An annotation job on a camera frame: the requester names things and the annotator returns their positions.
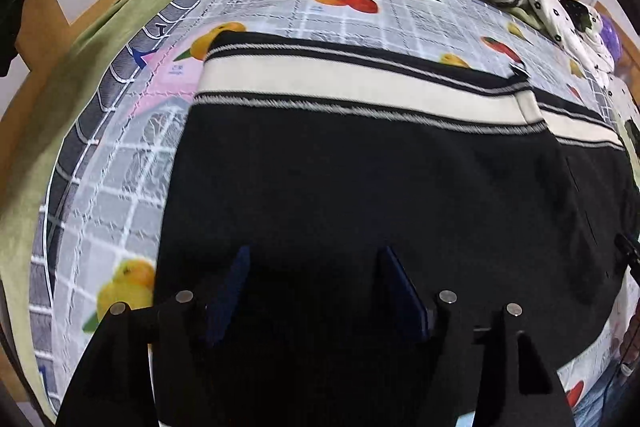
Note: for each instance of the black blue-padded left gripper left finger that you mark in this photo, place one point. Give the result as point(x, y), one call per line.
point(133, 351)

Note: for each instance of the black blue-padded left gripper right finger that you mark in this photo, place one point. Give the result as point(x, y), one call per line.
point(426, 340)

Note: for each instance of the black pants with white stripe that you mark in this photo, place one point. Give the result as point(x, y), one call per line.
point(317, 155)

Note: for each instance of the fruit-print bed mat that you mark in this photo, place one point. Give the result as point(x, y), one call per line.
point(109, 182)

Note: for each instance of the blue denim sleeve forearm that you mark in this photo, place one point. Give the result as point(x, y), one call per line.
point(613, 400)

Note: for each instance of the green bed sheet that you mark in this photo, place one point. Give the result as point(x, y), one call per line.
point(29, 153)

